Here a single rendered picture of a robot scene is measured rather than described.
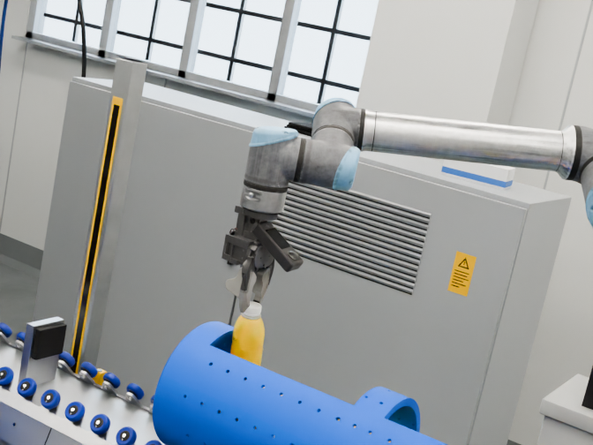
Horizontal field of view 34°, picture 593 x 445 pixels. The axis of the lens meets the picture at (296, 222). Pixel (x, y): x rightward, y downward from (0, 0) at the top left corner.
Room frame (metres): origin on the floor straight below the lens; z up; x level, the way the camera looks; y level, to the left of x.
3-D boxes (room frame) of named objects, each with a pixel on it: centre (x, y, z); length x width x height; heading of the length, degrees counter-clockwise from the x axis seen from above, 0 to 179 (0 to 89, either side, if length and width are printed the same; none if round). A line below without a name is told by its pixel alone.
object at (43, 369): (2.21, 0.53, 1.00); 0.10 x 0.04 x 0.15; 151
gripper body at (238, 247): (1.96, 0.08, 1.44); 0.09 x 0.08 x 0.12; 61
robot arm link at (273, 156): (1.95, 0.07, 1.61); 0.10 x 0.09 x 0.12; 93
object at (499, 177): (3.61, -0.62, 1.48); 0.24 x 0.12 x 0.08; 68
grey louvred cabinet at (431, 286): (4.03, 0.06, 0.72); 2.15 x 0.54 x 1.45; 60
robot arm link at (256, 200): (1.95, 0.08, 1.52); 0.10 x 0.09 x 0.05; 151
